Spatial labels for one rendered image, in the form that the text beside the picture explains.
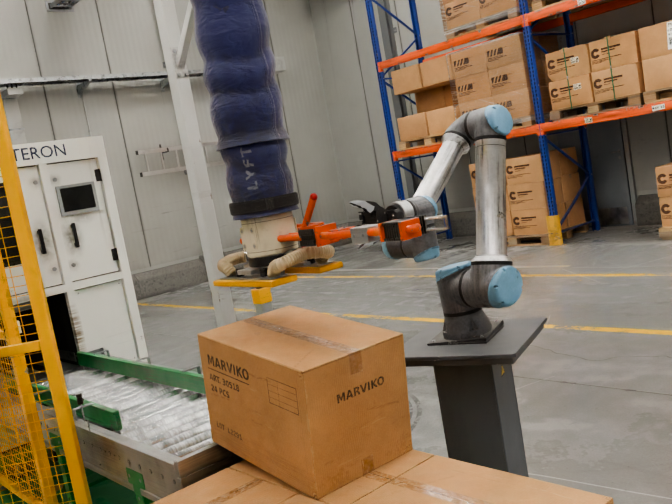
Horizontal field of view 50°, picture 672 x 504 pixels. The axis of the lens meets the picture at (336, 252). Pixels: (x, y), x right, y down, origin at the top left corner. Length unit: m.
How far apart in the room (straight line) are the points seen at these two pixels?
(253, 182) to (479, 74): 8.38
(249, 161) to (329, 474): 0.97
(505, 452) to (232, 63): 1.71
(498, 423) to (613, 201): 8.42
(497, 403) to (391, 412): 0.60
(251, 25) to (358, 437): 1.29
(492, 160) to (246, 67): 0.97
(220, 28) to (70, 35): 10.07
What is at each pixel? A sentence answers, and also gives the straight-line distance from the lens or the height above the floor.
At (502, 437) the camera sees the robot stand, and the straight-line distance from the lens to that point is 2.87.
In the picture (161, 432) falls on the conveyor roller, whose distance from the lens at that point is 3.20.
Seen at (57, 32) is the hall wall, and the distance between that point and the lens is 12.28.
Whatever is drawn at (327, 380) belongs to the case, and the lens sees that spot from 2.13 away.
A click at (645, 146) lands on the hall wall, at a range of 10.84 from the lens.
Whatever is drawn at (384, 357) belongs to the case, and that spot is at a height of 0.88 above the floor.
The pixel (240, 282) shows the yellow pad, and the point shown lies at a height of 1.18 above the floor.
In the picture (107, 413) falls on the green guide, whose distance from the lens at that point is 3.36.
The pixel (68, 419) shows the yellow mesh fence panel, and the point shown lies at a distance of 3.23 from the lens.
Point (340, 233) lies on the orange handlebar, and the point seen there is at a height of 1.30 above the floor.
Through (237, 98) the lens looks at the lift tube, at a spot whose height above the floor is 1.74.
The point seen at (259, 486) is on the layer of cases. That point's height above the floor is 0.54.
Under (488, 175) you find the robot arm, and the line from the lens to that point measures 2.71.
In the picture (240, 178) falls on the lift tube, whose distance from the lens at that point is 2.30.
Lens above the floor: 1.47
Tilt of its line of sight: 6 degrees down
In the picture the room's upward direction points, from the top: 10 degrees counter-clockwise
